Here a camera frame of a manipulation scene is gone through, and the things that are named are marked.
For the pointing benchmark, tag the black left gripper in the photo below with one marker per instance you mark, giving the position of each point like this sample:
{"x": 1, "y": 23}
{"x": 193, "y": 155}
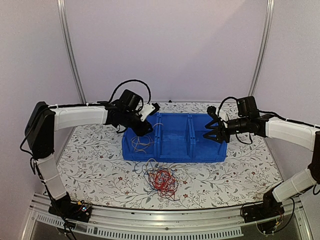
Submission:
{"x": 142, "y": 131}

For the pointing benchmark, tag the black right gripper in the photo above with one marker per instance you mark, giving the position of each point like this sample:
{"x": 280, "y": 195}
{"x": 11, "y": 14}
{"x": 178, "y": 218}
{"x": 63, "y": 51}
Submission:
{"x": 219, "y": 131}

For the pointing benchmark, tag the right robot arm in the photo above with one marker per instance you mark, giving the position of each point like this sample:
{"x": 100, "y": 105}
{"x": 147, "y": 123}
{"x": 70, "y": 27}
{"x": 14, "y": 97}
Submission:
{"x": 268, "y": 124}

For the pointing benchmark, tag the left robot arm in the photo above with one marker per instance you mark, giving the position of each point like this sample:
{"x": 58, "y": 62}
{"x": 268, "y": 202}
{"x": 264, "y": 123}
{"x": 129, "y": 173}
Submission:
{"x": 129, "y": 111}

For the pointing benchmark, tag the blue plastic bin far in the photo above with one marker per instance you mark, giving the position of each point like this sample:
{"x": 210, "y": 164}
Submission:
{"x": 141, "y": 148}

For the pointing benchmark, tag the blue plastic bin near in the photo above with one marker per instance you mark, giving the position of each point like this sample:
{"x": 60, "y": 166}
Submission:
{"x": 205, "y": 150}

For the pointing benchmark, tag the floral tablecloth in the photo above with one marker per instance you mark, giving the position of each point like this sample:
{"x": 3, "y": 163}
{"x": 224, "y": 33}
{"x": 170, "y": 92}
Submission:
{"x": 92, "y": 169}

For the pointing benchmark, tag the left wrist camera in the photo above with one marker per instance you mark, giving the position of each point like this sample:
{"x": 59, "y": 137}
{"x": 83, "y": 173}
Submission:
{"x": 148, "y": 110}

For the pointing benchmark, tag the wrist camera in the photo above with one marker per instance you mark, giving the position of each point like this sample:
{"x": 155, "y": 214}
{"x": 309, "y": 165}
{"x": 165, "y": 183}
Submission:
{"x": 148, "y": 110}
{"x": 217, "y": 115}

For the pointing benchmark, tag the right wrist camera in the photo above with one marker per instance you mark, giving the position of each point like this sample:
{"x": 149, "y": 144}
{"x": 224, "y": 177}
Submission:
{"x": 217, "y": 115}

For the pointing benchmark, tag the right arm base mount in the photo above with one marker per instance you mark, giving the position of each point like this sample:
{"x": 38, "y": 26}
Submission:
{"x": 269, "y": 208}

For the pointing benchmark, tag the aluminium front rail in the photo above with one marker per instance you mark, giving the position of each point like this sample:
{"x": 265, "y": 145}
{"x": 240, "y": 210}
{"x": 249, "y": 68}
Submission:
{"x": 111, "y": 223}

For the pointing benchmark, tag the right aluminium corner post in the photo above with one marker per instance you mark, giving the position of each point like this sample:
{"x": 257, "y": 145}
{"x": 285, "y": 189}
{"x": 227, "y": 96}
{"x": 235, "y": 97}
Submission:
{"x": 268, "y": 19}

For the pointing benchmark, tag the aluminium corner post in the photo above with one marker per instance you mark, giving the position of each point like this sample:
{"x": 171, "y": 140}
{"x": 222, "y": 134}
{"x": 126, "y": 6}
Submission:
{"x": 61, "y": 7}
{"x": 268, "y": 19}

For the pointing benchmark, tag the left aluminium corner post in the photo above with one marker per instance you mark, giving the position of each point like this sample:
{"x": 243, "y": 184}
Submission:
{"x": 61, "y": 7}

